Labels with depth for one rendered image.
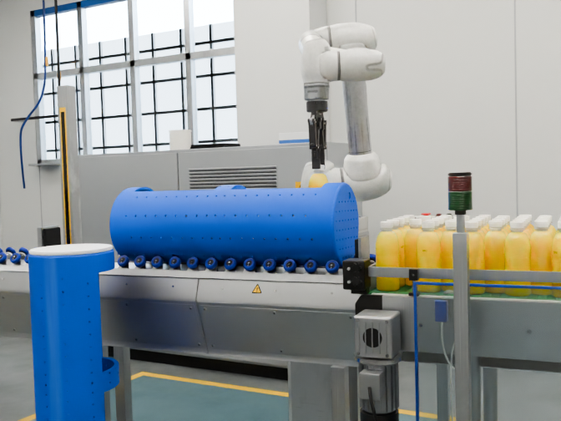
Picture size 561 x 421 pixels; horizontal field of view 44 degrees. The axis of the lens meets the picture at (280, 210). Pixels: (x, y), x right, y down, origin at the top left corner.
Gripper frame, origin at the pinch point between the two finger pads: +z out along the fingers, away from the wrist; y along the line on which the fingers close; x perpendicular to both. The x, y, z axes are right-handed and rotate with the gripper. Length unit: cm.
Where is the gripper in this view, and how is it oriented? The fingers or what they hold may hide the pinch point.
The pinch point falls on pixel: (318, 159)
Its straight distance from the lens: 247.2
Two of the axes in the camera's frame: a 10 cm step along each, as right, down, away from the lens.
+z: 0.3, 10.0, 0.6
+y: -4.0, 0.6, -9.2
